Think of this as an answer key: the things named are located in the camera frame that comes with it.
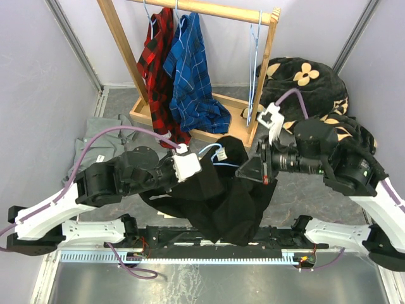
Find black shirt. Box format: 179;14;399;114
140;136;277;246

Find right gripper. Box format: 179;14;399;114
236;133;327;183

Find blue plaid shirt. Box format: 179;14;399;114
163;13;231;134

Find light blue hangers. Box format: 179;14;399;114
246;10;263;127

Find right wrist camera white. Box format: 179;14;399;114
257;103;284;144

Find grey shirt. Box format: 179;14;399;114
73;114;158;172

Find purple cable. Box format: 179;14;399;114
275;87;405;272
0;125;189;280

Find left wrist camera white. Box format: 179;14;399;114
171;143;202;182

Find red plaid shirt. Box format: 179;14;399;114
137;8;191;144

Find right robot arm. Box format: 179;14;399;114
235;118;404;272

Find light blue picked hanger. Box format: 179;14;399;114
198;143;239;168

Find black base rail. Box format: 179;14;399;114
113;226;329;259

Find cream folded cloth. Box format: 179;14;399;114
157;212;176;219

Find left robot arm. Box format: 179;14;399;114
5;146;183;257

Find blue hanger under red shirt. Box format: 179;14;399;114
142;0;156;39

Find wooden clothes rack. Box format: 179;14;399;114
99;1;280;148

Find black floral blanket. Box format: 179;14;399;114
258;57;377;155

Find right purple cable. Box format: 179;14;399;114
275;87;405;272

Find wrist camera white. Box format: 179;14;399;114
257;103;284;144
171;143;202;182

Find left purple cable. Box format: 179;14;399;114
0;125;189;280

